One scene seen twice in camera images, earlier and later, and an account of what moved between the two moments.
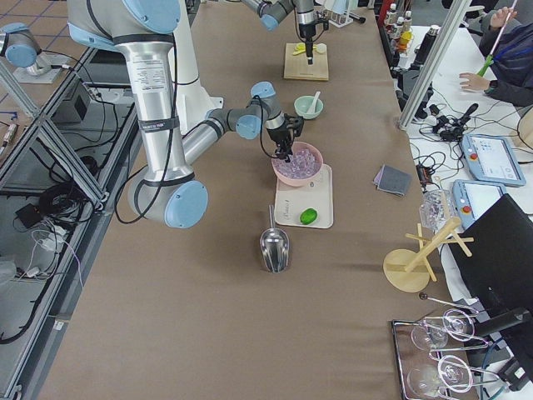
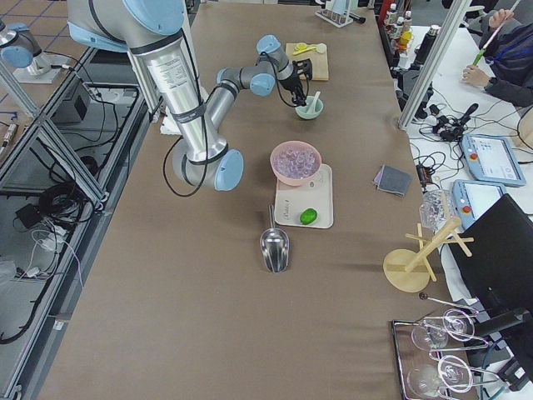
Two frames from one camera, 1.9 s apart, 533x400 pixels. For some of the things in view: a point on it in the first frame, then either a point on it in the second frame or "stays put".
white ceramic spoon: x=311 y=109 stays put
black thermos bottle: x=423 y=49 stays put
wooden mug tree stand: x=410 y=271 stays put
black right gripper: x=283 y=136 to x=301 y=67
